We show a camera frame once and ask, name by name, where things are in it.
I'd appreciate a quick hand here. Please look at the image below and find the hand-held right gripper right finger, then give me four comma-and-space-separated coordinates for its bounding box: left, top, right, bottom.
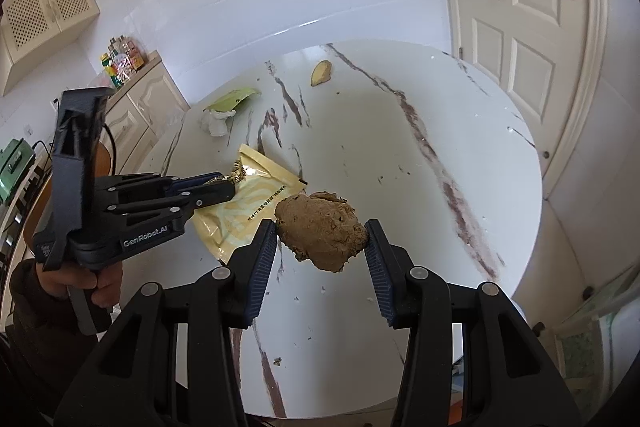
364, 219, 583, 427

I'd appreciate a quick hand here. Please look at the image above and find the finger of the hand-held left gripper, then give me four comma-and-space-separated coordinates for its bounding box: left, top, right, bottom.
97, 172, 229, 204
101, 181, 237, 239

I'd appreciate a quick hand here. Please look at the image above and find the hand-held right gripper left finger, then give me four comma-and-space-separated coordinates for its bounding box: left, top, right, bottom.
54, 221, 278, 427

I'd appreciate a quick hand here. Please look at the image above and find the pale yellow foil packet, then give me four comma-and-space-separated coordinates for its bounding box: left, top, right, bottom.
192, 143, 308, 265

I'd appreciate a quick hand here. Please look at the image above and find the brown lump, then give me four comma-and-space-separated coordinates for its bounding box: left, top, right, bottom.
274, 192, 370, 274

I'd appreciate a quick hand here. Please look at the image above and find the person's left forearm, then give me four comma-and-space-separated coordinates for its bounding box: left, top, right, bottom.
0, 259, 121, 413

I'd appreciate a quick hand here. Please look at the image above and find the person's left hand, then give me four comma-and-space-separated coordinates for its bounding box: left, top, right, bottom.
36, 257, 124, 310

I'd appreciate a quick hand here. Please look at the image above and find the green kitchen appliance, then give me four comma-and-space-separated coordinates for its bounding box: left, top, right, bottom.
0, 137, 39, 205

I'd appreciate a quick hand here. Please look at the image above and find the cream floor cabinet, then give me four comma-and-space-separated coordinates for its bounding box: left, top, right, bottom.
100, 49, 193, 180

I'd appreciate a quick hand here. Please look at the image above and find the crumpled white tissue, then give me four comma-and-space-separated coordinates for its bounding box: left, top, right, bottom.
200, 109, 236, 138

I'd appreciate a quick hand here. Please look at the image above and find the light green wrapper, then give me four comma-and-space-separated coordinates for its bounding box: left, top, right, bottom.
202, 88, 262, 114

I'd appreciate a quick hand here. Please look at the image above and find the clear seasoning jar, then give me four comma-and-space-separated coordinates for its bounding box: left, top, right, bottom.
122, 38, 147, 71

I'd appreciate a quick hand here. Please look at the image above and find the patterned floor mat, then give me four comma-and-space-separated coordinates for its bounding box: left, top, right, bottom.
552, 264, 640, 395

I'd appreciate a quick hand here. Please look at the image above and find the white panel door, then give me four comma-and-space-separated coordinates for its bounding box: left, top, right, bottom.
440, 0, 608, 198

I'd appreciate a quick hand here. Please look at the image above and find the black cable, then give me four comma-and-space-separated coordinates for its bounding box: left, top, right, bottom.
101, 126, 119, 176

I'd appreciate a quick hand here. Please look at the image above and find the cream lattice wall cabinet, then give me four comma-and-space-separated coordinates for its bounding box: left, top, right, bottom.
0, 0, 101, 98

